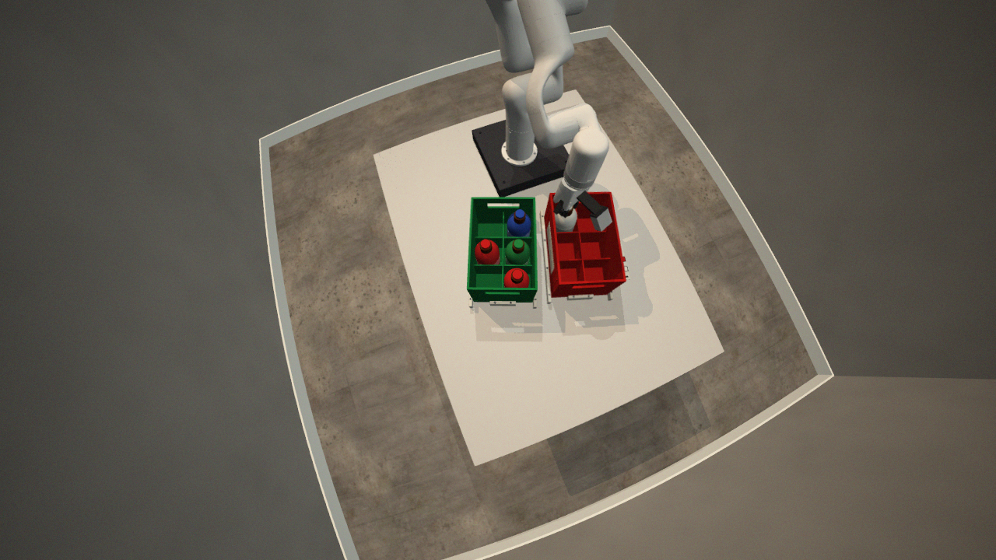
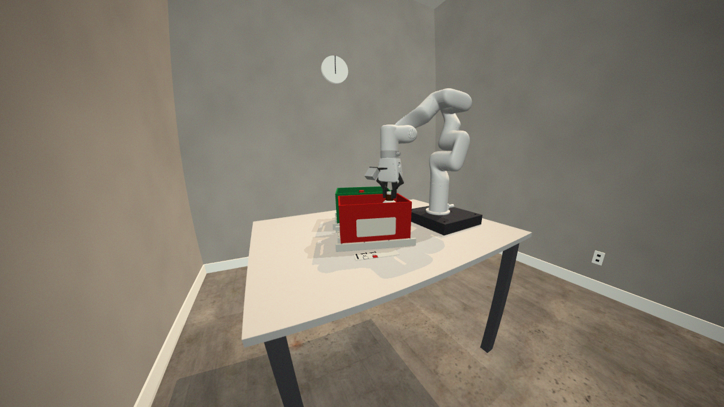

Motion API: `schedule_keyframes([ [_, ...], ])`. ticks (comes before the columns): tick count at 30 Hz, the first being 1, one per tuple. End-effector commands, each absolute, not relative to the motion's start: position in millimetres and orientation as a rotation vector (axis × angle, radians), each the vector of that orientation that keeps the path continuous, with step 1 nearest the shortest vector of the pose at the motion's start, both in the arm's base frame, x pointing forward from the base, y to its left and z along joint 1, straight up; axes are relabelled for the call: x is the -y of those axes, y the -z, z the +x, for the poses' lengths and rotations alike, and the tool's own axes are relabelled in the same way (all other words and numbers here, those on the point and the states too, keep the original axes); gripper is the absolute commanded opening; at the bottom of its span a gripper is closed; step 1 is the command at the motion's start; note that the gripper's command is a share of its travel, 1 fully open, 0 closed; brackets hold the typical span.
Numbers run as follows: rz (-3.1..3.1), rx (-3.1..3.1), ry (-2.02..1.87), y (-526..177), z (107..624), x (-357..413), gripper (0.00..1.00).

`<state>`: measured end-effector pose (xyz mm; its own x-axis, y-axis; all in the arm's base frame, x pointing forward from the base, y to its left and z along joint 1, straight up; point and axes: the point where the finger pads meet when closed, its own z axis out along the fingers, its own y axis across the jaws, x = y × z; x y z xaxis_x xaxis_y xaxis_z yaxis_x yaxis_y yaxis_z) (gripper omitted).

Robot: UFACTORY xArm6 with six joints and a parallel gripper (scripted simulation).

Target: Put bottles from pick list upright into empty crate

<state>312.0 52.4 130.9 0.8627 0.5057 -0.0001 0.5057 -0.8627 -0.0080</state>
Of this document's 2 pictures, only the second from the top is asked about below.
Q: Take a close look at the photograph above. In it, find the red crate with dividers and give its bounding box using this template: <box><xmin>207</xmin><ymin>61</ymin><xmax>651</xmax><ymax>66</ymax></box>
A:
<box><xmin>338</xmin><ymin>193</ymin><xmax>412</xmax><ymax>244</ymax></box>

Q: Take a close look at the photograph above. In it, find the green bottle crate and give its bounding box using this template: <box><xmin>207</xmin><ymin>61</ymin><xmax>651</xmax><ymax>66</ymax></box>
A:
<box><xmin>335</xmin><ymin>187</ymin><xmax>383</xmax><ymax>223</ymax></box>

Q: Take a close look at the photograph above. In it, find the white paper strip with printed marks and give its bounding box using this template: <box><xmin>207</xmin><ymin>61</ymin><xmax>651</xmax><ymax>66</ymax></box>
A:
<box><xmin>353</xmin><ymin>248</ymin><xmax>400</xmax><ymax>261</ymax></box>

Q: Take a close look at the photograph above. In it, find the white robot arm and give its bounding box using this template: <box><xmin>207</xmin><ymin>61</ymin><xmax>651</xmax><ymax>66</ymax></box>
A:
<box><xmin>380</xmin><ymin>88</ymin><xmax>472</xmax><ymax>215</ymax></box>

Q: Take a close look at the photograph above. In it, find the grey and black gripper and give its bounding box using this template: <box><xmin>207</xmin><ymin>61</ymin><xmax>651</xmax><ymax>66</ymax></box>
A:
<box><xmin>376</xmin><ymin>157</ymin><xmax>404</xmax><ymax>199</ymax></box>

